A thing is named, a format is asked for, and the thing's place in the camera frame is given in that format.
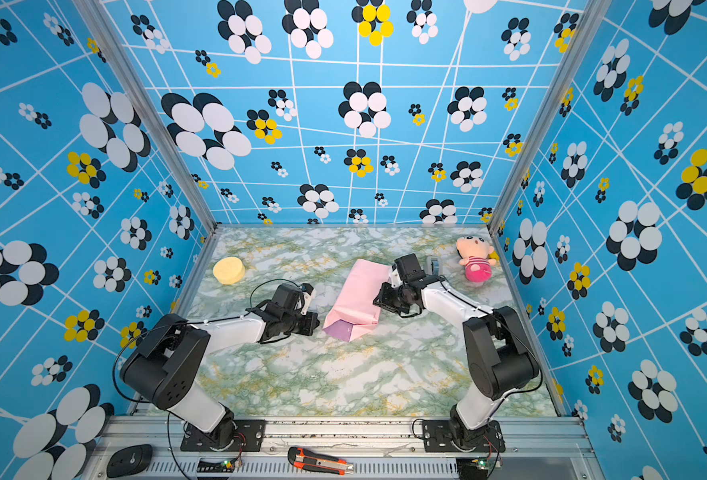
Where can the pink plush doll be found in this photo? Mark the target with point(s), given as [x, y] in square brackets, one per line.
[477, 258]

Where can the aluminium frame post left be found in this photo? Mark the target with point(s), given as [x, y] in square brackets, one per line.
[97, 22]

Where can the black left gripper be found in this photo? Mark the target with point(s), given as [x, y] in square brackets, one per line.
[311, 325]

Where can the aluminium frame post right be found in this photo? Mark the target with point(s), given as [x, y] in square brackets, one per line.
[589, 23]

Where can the aluminium frame post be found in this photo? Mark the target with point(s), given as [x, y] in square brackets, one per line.
[589, 23]
[97, 22]

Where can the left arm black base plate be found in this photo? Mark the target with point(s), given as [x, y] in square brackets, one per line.
[251, 433]

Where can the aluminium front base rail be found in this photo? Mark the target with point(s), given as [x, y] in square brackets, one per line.
[378, 448]

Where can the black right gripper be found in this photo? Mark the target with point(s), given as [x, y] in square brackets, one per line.
[384, 301]

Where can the small grey white device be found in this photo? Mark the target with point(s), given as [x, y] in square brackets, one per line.
[433, 266]

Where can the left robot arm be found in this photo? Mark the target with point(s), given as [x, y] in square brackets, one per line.
[163, 369]

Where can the black computer mouse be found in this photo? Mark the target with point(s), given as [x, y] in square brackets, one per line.
[130, 461]

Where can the right small circuit board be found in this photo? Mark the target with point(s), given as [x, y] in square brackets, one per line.
[476, 468]

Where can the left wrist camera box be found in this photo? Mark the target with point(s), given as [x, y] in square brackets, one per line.
[308, 293]

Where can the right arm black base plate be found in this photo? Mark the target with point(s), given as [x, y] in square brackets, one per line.
[437, 435]

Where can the small circuit board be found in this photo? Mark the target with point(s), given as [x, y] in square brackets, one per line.
[476, 468]
[212, 466]

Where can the left small circuit board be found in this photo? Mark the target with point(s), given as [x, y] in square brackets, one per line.
[212, 466]

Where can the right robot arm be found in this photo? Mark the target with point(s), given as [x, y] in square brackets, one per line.
[500, 359]

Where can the orange black utility knife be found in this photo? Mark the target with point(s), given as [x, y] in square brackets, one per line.
[306, 459]

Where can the purple wrapping paper sheet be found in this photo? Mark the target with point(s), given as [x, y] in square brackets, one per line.
[354, 315]

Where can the yellow round sponge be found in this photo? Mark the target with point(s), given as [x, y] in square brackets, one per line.
[229, 271]

